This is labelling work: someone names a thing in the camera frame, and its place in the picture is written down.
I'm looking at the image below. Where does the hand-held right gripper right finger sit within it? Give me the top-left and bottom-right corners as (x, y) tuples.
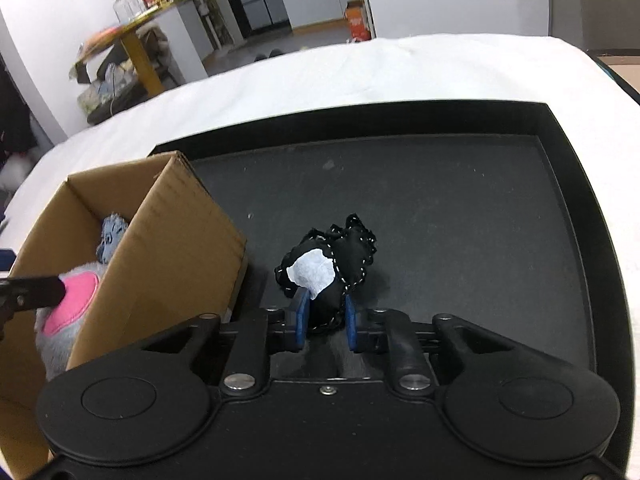
(345, 293), (552, 394)

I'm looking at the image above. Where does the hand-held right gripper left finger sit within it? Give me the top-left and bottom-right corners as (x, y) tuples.
(127, 289), (312, 395)

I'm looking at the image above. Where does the grey elephant plush toy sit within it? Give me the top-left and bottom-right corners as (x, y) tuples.
(34, 262), (109, 381)

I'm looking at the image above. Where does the black cloth with white label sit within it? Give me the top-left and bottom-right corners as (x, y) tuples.
(273, 213), (377, 334)

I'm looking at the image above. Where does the brown cardboard box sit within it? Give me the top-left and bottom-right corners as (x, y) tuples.
(0, 152), (249, 480)

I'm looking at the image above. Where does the black tray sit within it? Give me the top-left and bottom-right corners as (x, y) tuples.
(148, 101), (629, 381)

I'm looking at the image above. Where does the patterned tissue box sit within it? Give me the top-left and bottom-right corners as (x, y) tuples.
(77, 84), (104, 114)

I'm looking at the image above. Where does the round gold-rimmed table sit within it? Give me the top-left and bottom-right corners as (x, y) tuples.
(69, 0), (192, 126)

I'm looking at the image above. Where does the orange cardboard box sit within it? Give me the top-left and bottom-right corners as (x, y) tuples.
(344, 0), (373, 41)

